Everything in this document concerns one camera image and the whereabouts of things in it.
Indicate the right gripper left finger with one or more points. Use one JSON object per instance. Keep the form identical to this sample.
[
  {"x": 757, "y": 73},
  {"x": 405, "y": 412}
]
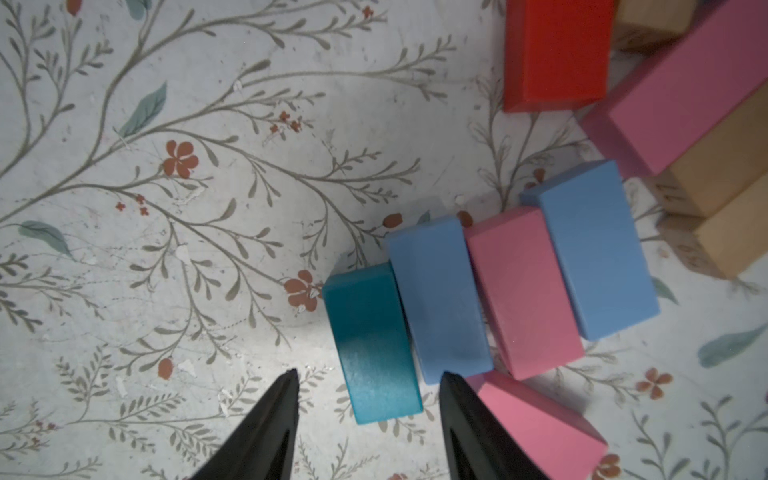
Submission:
[{"x": 262, "y": 445}]

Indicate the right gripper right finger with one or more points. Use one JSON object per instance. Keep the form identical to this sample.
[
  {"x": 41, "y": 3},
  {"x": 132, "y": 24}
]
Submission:
[{"x": 477, "y": 445}]

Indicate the teal block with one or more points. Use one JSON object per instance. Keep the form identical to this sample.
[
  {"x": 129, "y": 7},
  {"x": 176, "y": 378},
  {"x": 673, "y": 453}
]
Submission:
[{"x": 369, "y": 330}]

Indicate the light blue block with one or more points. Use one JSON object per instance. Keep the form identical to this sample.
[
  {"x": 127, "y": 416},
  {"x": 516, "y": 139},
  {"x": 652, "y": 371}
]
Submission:
[
  {"x": 436, "y": 284},
  {"x": 589, "y": 220}
]

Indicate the natural wood block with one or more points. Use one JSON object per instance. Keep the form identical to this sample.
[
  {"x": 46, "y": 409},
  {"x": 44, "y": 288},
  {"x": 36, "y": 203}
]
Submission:
[
  {"x": 719, "y": 166},
  {"x": 726, "y": 243}
]

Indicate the long pink block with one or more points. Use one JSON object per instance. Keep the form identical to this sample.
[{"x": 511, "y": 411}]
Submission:
[{"x": 670, "y": 101}]

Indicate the red block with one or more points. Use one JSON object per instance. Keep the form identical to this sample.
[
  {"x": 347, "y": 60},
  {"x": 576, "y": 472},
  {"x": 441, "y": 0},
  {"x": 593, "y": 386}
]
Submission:
[{"x": 556, "y": 54}]

